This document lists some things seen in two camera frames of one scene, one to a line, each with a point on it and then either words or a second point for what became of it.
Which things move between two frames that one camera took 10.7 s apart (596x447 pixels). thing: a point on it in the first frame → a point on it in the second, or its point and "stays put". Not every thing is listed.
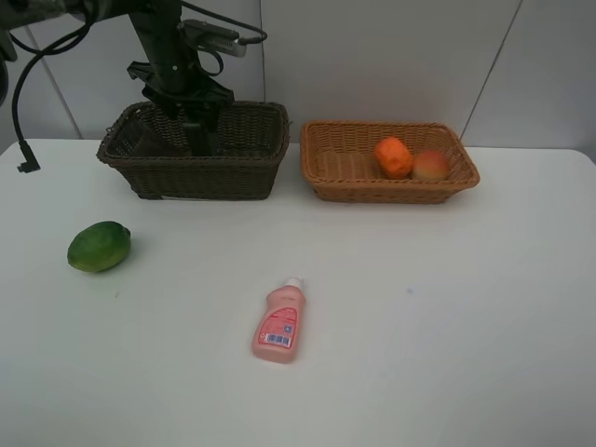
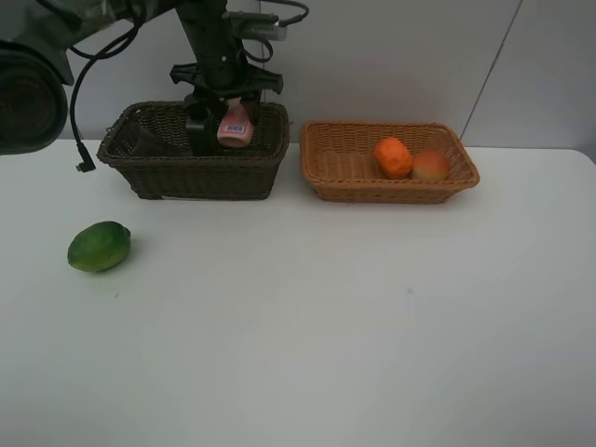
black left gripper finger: x=170 y=109 → x=205 y=106
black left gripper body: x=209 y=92 → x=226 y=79
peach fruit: x=430 y=165 stays put
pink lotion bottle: x=278 y=329 → x=235 y=128
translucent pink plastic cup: x=170 y=124 → x=148 y=144
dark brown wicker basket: x=247 y=158 stays put
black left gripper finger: x=211 y=110 → x=251 y=105
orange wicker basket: x=337 y=161 stays put
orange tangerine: x=396 y=159 stays put
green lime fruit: x=100 y=247 stays put
